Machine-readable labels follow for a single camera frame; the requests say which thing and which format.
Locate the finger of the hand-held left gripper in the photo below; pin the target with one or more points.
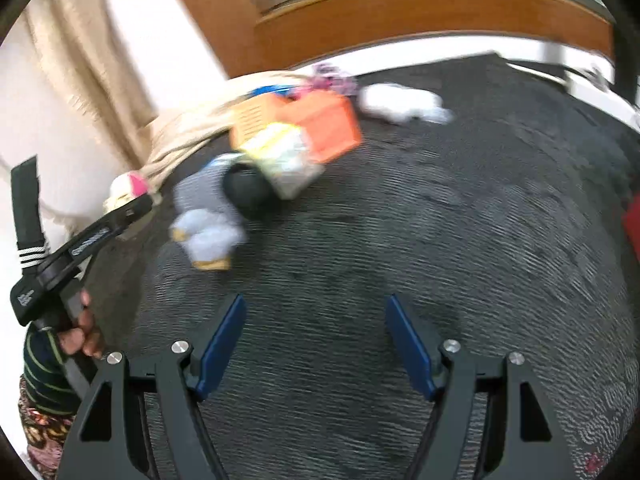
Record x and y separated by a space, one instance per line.
95 237

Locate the beige pillow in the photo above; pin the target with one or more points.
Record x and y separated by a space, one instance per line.
200 120

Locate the pink and white small toy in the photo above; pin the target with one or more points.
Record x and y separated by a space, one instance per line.
131 185

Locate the black ball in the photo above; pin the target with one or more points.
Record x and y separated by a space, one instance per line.
247 192

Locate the person's patterned clothing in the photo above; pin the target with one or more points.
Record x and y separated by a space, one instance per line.
42 435

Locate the blue item in basket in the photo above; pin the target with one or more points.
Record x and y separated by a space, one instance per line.
267 91

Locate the beige curtain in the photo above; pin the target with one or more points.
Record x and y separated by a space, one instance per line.
85 60

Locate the orange plastic basket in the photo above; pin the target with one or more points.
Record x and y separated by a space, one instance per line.
330 125

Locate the person's left forearm striped sleeve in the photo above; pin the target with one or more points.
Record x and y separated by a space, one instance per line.
45 370

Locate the yellow and white carton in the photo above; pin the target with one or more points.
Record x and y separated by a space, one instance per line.
285 160

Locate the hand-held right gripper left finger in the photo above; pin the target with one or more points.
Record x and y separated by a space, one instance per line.
222 345

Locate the pink patterned plush toy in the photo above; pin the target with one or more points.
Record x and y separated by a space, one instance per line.
330 80

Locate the red cloth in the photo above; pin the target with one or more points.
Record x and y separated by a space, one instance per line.
631 225

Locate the wooden window frame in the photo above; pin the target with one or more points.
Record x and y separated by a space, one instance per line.
400 15

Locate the person's left hand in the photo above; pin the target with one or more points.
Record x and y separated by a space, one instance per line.
82 335

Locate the grey plush toy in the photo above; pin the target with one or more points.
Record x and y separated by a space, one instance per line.
205 225

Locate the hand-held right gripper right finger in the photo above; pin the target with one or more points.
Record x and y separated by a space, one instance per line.
410 345

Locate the white plush toy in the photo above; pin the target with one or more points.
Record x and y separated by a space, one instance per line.
400 102

